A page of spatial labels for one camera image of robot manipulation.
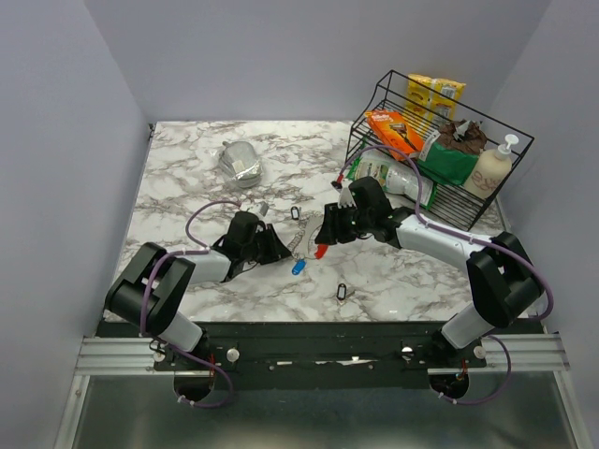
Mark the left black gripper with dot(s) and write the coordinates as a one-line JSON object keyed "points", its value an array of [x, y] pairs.
{"points": [[277, 250]]}

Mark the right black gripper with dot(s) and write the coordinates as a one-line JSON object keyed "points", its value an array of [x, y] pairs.
{"points": [[331, 231]]}

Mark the red carabiner keyring with chain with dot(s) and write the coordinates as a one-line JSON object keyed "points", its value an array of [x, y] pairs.
{"points": [[303, 245]]}

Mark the blue key tag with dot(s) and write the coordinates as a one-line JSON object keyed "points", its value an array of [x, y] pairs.
{"points": [[298, 267]]}

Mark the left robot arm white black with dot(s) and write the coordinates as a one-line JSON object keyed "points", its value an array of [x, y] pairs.
{"points": [[150, 289]]}

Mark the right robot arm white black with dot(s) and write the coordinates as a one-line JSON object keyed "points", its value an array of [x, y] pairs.
{"points": [[502, 279]]}

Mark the green white wipes pack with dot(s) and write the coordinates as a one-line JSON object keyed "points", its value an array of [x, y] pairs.
{"points": [[395, 177]]}

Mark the silver foil pouch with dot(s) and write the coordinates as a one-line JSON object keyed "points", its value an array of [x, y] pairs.
{"points": [[241, 163]]}

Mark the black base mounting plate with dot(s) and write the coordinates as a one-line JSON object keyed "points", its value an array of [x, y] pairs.
{"points": [[236, 357]]}

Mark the orange razor box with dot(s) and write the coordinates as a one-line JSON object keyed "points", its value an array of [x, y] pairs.
{"points": [[394, 131]]}

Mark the brown green chocolate bag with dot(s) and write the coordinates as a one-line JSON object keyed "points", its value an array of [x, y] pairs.
{"points": [[450, 153]]}

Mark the yellow snack packet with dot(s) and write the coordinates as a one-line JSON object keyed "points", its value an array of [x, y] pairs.
{"points": [[432, 102]]}

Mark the cream lotion pump bottle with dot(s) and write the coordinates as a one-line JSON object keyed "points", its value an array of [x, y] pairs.
{"points": [[491, 168]]}

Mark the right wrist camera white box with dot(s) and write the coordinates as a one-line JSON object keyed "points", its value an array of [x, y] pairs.
{"points": [[364, 193]]}

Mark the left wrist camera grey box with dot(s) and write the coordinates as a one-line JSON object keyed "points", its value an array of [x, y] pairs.
{"points": [[260, 209]]}

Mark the black wire rack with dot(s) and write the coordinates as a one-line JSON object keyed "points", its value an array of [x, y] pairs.
{"points": [[452, 204]]}

